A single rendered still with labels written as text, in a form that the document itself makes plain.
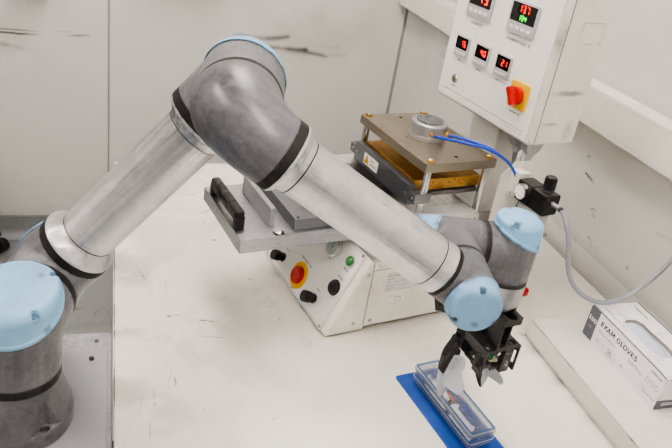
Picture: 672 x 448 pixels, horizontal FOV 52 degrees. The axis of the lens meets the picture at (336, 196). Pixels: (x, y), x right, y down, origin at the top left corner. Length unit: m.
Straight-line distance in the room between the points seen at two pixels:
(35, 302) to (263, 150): 0.37
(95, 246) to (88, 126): 1.91
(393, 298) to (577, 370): 0.39
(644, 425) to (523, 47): 0.75
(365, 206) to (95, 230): 0.40
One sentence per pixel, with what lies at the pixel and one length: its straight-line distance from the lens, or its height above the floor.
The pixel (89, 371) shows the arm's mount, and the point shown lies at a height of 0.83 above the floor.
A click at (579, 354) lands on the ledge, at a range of 1.51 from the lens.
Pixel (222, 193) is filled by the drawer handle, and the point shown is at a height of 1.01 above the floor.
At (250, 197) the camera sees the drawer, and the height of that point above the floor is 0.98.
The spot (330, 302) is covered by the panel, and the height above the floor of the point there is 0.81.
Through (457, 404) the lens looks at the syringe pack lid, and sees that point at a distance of 1.28.
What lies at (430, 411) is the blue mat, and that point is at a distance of 1.31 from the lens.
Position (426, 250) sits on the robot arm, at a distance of 0.88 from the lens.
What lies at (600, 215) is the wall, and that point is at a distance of 1.86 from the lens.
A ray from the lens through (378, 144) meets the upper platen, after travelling 1.54.
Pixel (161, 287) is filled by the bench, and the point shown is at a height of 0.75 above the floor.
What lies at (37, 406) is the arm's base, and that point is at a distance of 1.05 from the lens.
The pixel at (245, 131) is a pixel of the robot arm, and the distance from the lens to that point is 0.79.
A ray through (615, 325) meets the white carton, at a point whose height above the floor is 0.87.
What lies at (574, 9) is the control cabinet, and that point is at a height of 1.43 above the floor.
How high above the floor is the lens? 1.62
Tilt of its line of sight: 26 degrees down
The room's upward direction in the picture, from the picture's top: 10 degrees clockwise
